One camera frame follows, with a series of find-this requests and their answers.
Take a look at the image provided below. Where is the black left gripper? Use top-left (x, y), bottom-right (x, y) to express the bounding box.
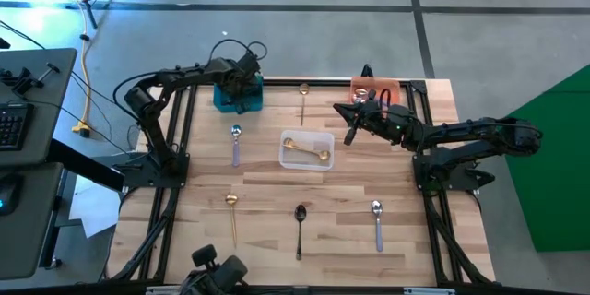
top-left (214, 52), bottom-right (265, 115)

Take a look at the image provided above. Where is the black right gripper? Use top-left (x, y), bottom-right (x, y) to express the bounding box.
top-left (332, 102), bottom-right (419, 148)

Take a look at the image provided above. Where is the gold spoon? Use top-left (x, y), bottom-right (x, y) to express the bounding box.
top-left (298, 82), bottom-right (311, 127)
top-left (283, 138), bottom-right (333, 163)
top-left (224, 193), bottom-right (240, 250)
top-left (282, 136), bottom-right (332, 162)

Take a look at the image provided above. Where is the clear plastic bin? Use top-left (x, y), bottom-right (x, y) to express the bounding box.
top-left (277, 129), bottom-right (336, 172)

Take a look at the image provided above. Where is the teal plastic bin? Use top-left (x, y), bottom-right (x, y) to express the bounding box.
top-left (212, 76), bottom-right (265, 114)

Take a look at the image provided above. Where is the orange plastic bin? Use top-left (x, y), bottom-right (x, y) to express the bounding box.
top-left (349, 76), bottom-right (402, 108)

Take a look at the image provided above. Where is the shiny black spoon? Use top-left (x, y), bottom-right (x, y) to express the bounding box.
top-left (293, 203), bottom-right (308, 262)

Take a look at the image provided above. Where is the black desk support beam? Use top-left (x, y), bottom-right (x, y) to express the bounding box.
top-left (45, 137), bottom-right (127, 194)

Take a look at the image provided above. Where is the white paper sheet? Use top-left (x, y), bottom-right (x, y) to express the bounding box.
top-left (68, 176), bottom-right (123, 240)

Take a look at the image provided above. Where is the grey desk top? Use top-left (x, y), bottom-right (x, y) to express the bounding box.
top-left (0, 47), bottom-right (78, 168)
top-left (0, 162), bottom-right (65, 282)

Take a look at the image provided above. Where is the green panel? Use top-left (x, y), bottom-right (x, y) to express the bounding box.
top-left (504, 64), bottom-right (590, 254)

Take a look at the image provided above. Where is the black desk clamp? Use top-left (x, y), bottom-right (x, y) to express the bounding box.
top-left (0, 61), bottom-right (62, 99)

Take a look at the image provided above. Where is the black keyboard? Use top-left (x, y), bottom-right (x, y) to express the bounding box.
top-left (0, 102), bottom-right (35, 152)

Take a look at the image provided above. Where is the black computer mouse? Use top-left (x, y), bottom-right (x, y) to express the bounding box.
top-left (0, 173), bottom-right (24, 218)

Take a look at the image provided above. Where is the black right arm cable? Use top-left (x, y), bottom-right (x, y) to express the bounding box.
top-left (377, 87), bottom-right (394, 109)

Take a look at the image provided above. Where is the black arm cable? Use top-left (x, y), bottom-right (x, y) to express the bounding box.
top-left (207, 38), bottom-right (269, 68)
top-left (377, 87), bottom-right (394, 109)

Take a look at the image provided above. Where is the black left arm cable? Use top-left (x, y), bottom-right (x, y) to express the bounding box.
top-left (207, 38), bottom-right (269, 68)

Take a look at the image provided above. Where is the black aluminium table frame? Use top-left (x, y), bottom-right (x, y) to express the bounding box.
top-left (105, 77), bottom-right (497, 287)

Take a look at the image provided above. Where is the black floor cable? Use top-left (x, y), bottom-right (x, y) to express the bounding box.
top-left (0, 19), bottom-right (142, 154)

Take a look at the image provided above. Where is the yellow extension cable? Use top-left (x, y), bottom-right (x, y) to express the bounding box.
top-left (68, 0), bottom-right (94, 139)

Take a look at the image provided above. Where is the silver aluminium rail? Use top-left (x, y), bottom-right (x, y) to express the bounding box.
top-left (403, 287), bottom-right (457, 295)
top-left (145, 285), bottom-right (200, 295)

